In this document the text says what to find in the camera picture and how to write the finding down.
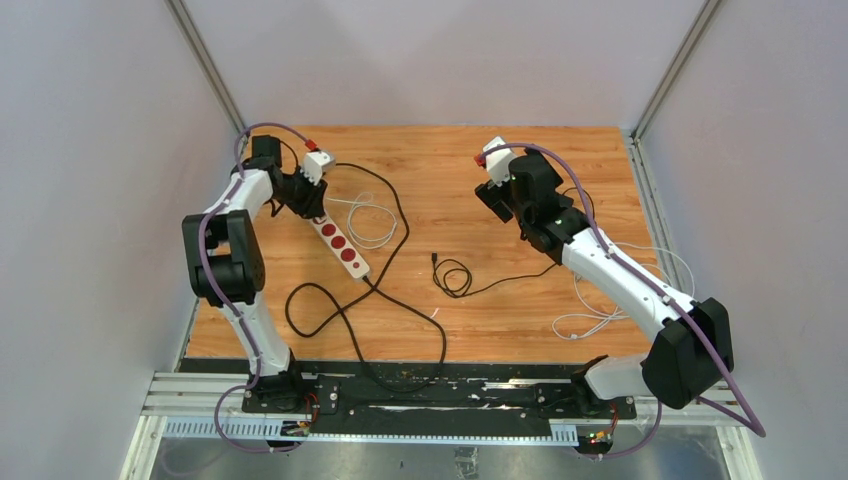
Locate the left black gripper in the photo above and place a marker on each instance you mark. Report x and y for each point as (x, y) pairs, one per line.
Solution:
(312, 204)

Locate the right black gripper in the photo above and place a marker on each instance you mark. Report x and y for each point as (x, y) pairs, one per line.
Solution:
(496, 198)

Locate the white red power strip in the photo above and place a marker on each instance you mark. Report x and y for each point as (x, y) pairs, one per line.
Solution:
(341, 247)

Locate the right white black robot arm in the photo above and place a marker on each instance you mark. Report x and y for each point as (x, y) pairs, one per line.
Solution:
(691, 340)

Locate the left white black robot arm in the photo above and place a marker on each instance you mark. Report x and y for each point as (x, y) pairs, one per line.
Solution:
(226, 267)

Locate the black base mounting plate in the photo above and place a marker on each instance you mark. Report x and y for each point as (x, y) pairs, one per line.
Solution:
(428, 403)

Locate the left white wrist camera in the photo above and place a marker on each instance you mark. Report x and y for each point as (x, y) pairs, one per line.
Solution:
(316, 162)

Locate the aluminium frame rail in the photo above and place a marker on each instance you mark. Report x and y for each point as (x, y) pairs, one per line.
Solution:
(183, 406)

